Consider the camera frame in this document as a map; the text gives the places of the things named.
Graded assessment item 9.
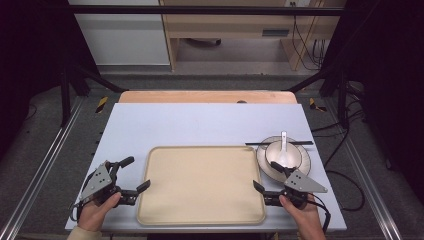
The beige rectangular tray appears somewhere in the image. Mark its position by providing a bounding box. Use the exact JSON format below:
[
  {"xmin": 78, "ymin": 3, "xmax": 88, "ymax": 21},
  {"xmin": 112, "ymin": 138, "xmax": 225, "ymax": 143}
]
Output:
[{"xmin": 136, "ymin": 145, "xmax": 267, "ymax": 227}]

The black chopstick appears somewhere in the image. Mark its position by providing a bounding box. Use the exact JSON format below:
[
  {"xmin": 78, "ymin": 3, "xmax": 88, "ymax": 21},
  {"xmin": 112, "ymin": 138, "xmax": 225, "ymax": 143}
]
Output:
[{"xmin": 244, "ymin": 141, "xmax": 315, "ymax": 147}]

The person's left hand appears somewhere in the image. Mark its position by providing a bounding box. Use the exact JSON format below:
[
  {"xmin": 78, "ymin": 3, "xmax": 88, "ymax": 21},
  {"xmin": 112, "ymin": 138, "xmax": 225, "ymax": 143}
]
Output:
[{"xmin": 77, "ymin": 192, "xmax": 123, "ymax": 233}]

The dark curtain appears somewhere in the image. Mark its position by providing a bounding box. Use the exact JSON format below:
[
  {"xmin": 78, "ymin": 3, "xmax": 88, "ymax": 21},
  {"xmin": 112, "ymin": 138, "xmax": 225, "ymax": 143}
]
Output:
[
  {"xmin": 322, "ymin": 0, "xmax": 424, "ymax": 203},
  {"xmin": 0, "ymin": 0, "xmax": 99, "ymax": 161}
]

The grey rimmed plate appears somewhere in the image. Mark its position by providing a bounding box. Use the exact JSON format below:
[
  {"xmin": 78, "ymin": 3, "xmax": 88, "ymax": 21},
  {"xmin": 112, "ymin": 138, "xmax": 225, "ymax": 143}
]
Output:
[{"xmin": 255, "ymin": 135, "xmax": 312, "ymax": 184}]

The light wooden desk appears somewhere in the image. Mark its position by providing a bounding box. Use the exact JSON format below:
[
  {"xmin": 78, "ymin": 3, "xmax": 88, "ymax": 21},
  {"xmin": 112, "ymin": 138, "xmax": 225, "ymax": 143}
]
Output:
[{"xmin": 159, "ymin": 0, "xmax": 348, "ymax": 72}]

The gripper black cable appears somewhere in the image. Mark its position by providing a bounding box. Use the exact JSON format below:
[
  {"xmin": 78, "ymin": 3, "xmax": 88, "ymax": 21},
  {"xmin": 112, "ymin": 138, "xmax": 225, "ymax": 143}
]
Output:
[
  {"xmin": 306, "ymin": 193, "xmax": 332, "ymax": 234},
  {"xmin": 68, "ymin": 199, "xmax": 84, "ymax": 223}
]

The black metal stand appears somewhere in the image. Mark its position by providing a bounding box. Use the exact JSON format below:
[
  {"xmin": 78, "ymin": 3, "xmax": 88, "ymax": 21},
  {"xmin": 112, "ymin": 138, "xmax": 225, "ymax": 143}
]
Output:
[
  {"xmin": 285, "ymin": 63, "xmax": 352, "ymax": 130},
  {"xmin": 59, "ymin": 62, "xmax": 130, "ymax": 128}
]

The yellow black tape marker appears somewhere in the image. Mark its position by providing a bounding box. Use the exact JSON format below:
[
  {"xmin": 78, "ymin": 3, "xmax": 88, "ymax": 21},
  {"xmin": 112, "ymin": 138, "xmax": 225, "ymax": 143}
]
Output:
[
  {"xmin": 308, "ymin": 97, "xmax": 328, "ymax": 113},
  {"xmin": 95, "ymin": 95, "xmax": 110, "ymax": 115}
]

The black floor cable loop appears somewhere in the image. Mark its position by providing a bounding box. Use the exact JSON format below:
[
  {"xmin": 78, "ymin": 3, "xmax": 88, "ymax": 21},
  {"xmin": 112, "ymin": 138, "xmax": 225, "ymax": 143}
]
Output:
[{"xmin": 323, "ymin": 128, "xmax": 366, "ymax": 212}]

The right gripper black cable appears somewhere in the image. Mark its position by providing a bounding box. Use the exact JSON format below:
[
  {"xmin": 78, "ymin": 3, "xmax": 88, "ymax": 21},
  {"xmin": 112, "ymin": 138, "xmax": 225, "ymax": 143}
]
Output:
[{"xmin": 306, "ymin": 193, "xmax": 332, "ymax": 234}]

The aluminium floor rail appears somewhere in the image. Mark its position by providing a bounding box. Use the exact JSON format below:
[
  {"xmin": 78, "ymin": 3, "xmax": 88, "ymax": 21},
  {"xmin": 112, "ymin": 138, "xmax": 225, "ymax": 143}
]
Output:
[
  {"xmin": 324, "ymin": 98, "xmax": 405, "ymax": 240},
  {"xmin": 0, "ymin": 96, "xmax": 86, "ymax": 240}
]

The white bowl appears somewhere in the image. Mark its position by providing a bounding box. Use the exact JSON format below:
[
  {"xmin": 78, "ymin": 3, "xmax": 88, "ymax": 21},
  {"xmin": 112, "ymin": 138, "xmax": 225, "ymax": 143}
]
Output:
[{"xmin": 264, "ymin": 139, "xmax": 304, "ymax": 171}]

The person's right hand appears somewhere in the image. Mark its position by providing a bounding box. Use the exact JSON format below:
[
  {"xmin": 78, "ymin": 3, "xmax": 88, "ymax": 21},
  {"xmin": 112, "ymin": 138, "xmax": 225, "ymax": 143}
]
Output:
[{"xmin": 278, "ymin": 194, "xmax": 323, "ymax": 232}]

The bundle of desk cables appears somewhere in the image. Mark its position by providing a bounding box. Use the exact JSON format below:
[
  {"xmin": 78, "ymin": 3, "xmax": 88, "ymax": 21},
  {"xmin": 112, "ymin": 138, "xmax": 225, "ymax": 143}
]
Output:
[{"xmin": 290, "ymin": 1, "xmax": 327, "ymax": 72}]

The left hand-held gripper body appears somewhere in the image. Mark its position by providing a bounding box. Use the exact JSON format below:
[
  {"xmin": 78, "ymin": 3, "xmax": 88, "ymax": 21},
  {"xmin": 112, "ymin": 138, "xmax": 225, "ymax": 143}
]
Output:
[{"xmin": 79, "ymin": 160, "xmax": 139, "ymax": 208}]

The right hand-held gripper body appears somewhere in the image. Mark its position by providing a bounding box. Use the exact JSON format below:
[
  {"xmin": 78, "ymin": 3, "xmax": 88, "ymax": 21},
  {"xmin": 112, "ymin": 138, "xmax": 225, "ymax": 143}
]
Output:
[{"xmin": 263, "ymin": 168, "xmax": 329, "ymax": 211}]

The white ceramic spoon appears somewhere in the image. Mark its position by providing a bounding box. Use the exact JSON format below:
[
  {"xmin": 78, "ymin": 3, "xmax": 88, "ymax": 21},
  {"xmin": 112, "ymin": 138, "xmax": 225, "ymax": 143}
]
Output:
[{"xmin": 276, "ymin": 130, "xmax": 295, "ymax": 168}]

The white cabinet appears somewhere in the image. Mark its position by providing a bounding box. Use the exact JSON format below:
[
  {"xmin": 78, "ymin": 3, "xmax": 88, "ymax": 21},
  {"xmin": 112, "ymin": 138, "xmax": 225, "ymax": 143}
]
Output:
[{"xmin": 67, "ymin": 0, "xmax": 171, "ymax": 66}]

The black horizontal frame bar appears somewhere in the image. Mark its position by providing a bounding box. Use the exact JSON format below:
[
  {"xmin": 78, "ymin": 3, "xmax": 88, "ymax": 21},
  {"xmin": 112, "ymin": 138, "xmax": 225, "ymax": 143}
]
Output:
[{"xmin": 66, "ymin": 4, "xmax": 346, "ymax": 17}]

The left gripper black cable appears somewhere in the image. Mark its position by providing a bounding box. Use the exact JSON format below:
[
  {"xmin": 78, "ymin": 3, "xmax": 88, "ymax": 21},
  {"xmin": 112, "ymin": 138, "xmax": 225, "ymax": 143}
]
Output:
[{"xmin": 68, "ymin": 199, "xmax": 84, "ymax": 223}]

